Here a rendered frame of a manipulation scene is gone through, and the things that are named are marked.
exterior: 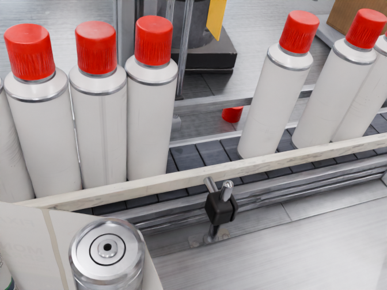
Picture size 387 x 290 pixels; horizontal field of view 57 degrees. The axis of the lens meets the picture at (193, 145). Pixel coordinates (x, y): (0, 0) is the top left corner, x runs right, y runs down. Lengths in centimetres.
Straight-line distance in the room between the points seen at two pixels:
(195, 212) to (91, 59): 24
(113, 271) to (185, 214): 28
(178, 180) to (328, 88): 22
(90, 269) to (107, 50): 19
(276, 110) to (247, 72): 35
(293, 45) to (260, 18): 62
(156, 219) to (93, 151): 13
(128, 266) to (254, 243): 26
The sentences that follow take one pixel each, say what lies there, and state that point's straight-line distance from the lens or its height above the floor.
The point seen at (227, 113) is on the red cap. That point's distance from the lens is 63.
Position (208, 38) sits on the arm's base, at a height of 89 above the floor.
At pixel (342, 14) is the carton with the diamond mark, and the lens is 101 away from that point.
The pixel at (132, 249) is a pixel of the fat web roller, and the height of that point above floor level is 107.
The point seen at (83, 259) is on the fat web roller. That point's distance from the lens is 19.
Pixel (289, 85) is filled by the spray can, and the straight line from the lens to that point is 42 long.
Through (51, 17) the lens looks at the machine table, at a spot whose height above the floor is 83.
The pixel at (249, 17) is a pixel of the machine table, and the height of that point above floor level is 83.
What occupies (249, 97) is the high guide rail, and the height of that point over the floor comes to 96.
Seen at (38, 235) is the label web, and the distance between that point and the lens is 24.
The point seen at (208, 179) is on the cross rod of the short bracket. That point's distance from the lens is 43.
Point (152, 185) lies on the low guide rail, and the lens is 41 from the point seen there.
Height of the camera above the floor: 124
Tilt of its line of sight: 44 degrees down
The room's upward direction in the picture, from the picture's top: 11 degrees clockwise
